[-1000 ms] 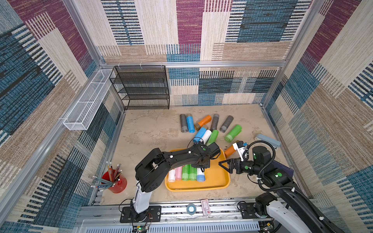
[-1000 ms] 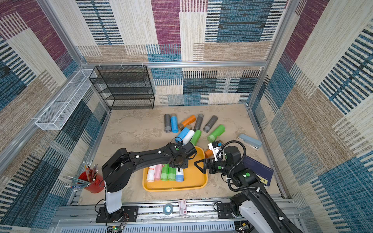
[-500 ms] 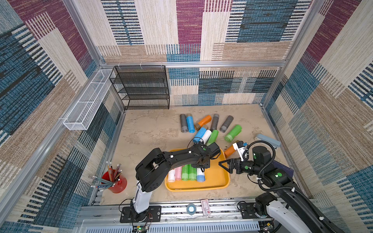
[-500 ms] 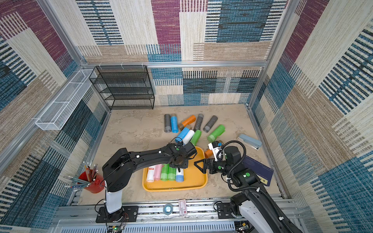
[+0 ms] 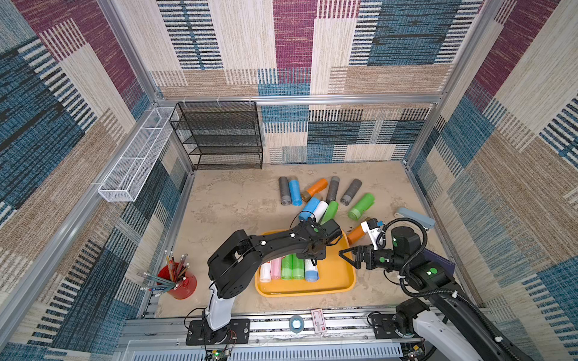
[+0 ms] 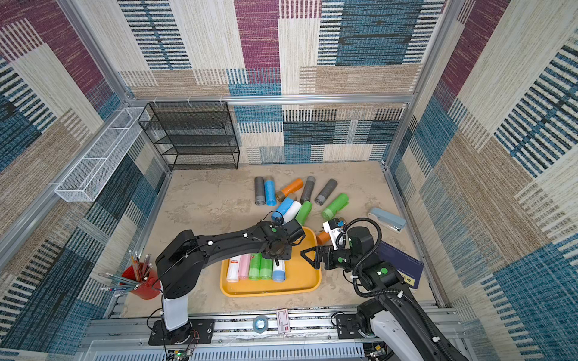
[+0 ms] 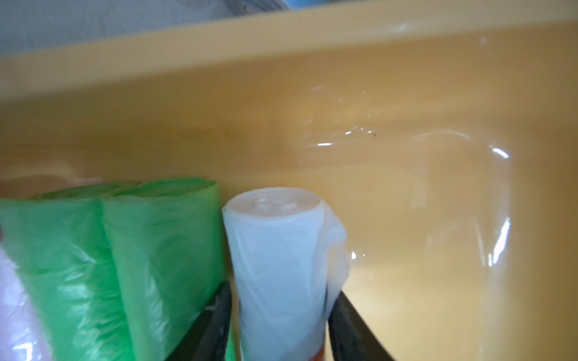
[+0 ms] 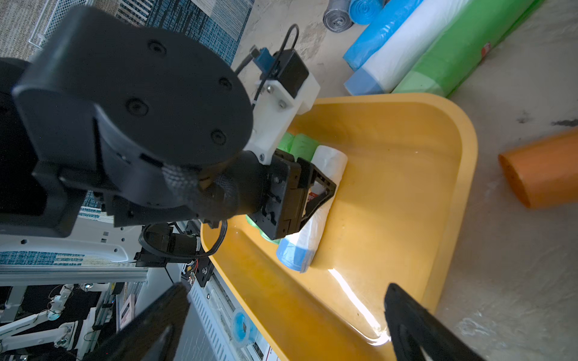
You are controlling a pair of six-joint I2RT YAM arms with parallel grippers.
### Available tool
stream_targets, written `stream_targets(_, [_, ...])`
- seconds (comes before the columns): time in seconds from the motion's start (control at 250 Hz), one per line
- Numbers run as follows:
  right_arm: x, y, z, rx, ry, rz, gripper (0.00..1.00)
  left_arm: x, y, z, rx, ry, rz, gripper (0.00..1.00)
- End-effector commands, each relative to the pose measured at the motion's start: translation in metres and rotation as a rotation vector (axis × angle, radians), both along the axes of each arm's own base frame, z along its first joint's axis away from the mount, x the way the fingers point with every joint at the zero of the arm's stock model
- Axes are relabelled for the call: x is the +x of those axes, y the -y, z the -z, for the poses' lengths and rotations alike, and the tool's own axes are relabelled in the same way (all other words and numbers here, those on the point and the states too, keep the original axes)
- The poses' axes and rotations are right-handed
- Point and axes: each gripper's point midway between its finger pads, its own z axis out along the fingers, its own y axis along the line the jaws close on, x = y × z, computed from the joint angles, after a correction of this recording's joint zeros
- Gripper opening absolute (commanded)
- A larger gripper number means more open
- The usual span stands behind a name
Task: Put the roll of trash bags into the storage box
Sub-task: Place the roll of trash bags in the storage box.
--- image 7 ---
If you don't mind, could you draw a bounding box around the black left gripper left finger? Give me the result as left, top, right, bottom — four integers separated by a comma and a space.
166, 281, 232, 361

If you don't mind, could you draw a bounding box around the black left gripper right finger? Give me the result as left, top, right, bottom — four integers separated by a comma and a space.
328, 292, 394, 361

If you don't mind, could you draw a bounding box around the white labelled trash bag roll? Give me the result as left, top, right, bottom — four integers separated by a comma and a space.
222, 187, 349, 360

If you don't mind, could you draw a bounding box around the short green trash bag roll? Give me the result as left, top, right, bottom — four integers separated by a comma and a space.
102, 177, 227, 360

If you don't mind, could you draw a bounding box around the pink trash bag roll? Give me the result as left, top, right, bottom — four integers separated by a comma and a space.
1, 252, 52, 360

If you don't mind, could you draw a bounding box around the yellow plastic storage tray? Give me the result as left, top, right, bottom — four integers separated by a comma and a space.
1, 1, 577, 360

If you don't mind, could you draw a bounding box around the white blue-end trash bag roll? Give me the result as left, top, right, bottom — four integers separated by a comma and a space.
224, 0, 290, 16

